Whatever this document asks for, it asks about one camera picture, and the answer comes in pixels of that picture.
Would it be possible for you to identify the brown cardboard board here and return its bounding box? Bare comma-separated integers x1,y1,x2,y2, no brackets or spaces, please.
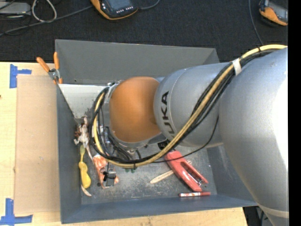
13,74,62,216

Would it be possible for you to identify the orange and white packet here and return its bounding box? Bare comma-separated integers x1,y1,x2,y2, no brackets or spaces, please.
92,153,120,189

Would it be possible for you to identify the yellow plastic toy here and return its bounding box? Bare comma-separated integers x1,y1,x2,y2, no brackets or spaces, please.
78,144,92,189

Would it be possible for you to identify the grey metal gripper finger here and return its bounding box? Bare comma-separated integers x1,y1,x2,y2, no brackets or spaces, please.
105,170,118,187

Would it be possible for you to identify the white and brown toy animal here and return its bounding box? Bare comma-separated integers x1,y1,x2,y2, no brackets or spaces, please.
73,116,90,148

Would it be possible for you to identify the red plastic hand tool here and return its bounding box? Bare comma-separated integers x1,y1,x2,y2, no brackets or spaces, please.
164,150,209,193

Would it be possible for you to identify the red and white marker pen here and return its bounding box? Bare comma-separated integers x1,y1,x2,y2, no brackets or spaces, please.
179,191,212,198

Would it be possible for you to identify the pale curved strip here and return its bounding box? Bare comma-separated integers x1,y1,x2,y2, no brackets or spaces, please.
80,184,93,197

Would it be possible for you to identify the grey metal bin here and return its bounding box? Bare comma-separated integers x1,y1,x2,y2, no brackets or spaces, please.
54,39,259,225

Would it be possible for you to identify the pale wooden stick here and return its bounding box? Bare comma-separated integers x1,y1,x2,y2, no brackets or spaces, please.
150,169,175,185

